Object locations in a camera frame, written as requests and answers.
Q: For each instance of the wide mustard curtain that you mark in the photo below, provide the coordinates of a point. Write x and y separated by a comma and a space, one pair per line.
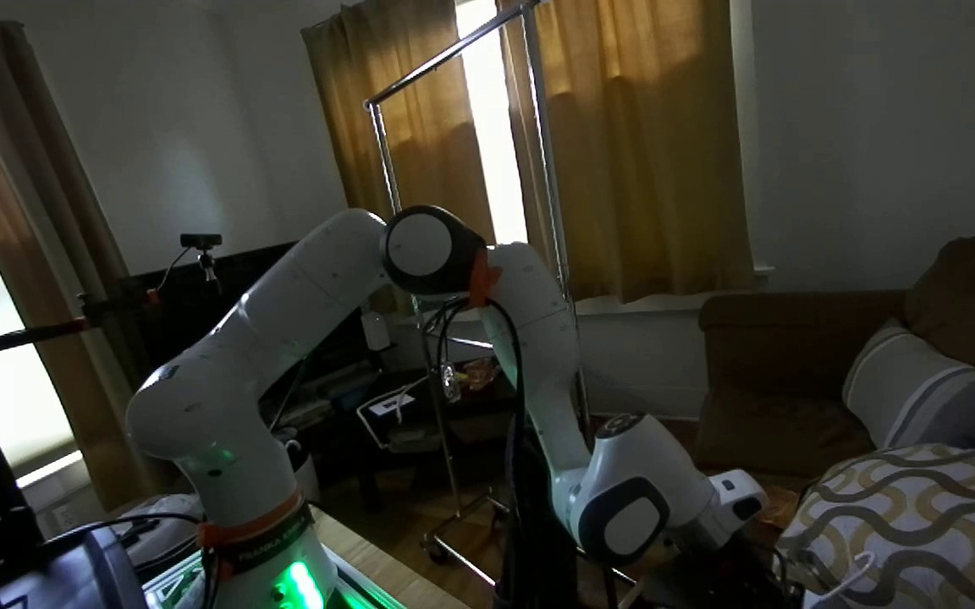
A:
646, 147

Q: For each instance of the black camera on tripod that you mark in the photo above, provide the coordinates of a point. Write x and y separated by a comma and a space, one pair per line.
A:
200, 241

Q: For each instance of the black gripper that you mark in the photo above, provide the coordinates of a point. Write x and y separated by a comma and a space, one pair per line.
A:
754, 553

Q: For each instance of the narrow mustard curtain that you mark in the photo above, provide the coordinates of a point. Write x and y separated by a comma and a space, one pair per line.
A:
431, 137

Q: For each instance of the white framed device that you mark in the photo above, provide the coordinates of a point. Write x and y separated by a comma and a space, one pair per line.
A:
396, 408

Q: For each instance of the chrome garment rack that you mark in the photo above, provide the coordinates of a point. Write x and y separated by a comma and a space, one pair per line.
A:
540, 137

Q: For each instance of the wavy pattern pillow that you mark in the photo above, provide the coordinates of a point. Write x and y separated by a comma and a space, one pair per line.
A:
916, 528

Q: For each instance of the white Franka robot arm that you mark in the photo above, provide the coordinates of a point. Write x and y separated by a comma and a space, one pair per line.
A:
287, 307

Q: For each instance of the grey striped pillow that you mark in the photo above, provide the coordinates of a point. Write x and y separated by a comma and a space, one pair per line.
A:
916, 394

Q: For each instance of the small white box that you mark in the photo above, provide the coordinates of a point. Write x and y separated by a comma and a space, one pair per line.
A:
377, 332

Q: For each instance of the white window sill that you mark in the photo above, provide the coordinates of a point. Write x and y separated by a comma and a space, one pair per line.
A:
668, 302

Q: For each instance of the black television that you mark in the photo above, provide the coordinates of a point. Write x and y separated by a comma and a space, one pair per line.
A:
183, 328

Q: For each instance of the black low table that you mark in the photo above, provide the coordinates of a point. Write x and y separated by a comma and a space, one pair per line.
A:
387, 452

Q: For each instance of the brown curtain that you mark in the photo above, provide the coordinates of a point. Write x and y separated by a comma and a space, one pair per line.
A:
24, 205

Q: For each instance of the brown sofa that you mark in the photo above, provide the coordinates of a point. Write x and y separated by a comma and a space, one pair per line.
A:
781, 359

